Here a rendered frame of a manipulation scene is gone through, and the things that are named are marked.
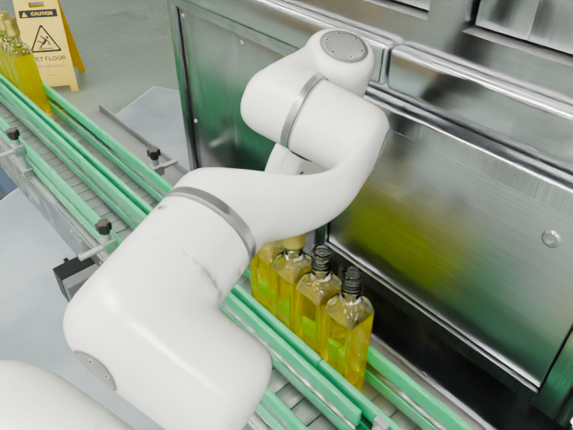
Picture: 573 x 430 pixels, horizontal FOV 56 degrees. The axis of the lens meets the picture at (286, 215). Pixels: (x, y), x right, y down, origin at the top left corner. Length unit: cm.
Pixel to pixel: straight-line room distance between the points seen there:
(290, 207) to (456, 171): 33
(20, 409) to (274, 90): 32
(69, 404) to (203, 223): 15
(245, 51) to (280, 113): 52
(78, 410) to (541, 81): 54
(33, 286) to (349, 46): 101
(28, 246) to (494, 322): 111
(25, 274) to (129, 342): 107
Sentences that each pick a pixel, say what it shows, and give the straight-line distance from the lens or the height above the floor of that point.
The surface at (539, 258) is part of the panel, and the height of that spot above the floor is 121.
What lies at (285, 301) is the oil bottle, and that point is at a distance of 85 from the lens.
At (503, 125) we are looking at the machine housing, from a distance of 65.
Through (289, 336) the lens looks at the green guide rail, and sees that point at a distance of 88.
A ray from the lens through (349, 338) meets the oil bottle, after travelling 77.
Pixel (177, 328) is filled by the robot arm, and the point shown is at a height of 139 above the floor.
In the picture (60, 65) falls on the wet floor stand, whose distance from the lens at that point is 397.
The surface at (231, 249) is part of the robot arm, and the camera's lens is 38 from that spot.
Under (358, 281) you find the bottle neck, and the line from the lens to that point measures 72.
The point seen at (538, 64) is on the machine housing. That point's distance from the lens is 64.
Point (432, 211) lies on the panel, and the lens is 76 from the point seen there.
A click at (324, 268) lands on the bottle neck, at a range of 76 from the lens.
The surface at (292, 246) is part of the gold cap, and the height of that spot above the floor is 113.
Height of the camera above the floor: 166
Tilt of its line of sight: 39 degrees down
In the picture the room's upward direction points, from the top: straight up
